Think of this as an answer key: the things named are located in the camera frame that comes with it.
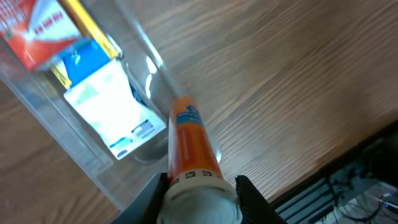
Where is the blue yellow cough drops box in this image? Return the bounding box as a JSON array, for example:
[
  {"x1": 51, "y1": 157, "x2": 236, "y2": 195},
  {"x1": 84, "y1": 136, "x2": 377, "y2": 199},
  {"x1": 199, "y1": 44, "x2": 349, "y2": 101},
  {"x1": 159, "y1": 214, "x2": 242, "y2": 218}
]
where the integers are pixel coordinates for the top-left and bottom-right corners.
[{"x1": 51, "y1": 0, "x2": 123, "y2": 89}]

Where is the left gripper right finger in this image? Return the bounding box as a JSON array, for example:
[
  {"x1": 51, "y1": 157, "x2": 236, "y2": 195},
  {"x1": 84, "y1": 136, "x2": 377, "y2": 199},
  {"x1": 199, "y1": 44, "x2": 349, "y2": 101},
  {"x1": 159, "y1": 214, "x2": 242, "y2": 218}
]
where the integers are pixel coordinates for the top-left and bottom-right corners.
[{"x1": 235, "y1": 175, "x2": 286, "y2": 224}]

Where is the white blue medicine box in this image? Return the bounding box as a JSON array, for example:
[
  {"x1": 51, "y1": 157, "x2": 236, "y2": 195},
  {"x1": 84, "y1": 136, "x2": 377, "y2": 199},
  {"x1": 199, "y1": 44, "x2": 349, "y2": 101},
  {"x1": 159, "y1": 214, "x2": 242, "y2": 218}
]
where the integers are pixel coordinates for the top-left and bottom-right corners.
[{"x1": 64, "y1": 60, "x2": 166, "y2": 160}]

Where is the clear plastic container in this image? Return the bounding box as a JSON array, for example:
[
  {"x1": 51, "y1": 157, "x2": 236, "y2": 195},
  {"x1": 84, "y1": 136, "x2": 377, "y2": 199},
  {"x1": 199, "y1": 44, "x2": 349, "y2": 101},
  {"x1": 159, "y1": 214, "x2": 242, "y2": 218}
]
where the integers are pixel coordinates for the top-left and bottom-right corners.
[{"x1": 1, "y1": 1, "x2": 185, "y2": 210}]

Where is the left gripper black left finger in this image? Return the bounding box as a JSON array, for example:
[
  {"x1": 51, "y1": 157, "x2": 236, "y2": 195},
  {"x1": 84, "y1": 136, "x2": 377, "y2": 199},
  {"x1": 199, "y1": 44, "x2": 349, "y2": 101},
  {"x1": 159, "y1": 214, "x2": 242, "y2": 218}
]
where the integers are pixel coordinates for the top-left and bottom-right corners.
[{"x1": 111, "y1": 172, "x2": 169, "y2": 224}]

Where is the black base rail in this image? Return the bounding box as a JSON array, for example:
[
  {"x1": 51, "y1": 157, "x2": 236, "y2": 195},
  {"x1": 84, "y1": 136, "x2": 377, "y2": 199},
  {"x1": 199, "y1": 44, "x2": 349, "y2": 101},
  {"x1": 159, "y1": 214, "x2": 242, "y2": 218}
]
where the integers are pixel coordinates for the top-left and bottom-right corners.
[{"x1": 270, "y1": 121, "x2": 397, "y2": 223}]

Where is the orange pill bottle white cap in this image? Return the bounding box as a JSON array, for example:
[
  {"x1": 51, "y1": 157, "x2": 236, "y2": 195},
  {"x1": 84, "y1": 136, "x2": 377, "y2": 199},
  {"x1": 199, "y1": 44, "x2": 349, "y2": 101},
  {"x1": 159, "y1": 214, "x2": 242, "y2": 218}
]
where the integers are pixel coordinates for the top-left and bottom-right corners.
[{"x1": 157, "y1": 96, "x2": 243, "y2": 224}]

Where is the red white medicine box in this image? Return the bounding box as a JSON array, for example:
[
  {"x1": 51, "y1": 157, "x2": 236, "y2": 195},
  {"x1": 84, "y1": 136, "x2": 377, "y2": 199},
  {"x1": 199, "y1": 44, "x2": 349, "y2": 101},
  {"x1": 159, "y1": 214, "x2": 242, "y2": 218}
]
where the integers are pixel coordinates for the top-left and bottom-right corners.
[{"x1": 1, "y1": 0, "x2": 86, "y2": 71}]

